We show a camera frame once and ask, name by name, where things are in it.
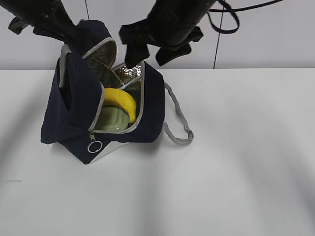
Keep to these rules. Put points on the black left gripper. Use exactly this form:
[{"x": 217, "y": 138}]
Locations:
[{"x": 47, "y": 17}]

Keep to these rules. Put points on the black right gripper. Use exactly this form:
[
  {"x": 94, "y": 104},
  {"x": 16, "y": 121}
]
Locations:
[{"x": 173, "y": 38}]

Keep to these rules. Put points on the green lidded glass container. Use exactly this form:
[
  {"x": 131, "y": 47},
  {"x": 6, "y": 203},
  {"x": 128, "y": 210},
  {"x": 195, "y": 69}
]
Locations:
[{"x": 112, "y": 119}]

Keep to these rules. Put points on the navy insulated lunch bag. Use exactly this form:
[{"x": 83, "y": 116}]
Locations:
[{"x": 77, "y": 96}]

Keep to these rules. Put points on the yellow banana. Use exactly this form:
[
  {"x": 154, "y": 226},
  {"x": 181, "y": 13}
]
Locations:
[{"x": 123, "y": 100}]

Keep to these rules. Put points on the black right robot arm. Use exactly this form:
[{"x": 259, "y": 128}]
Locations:
[{"x": 187, "y": 11}]

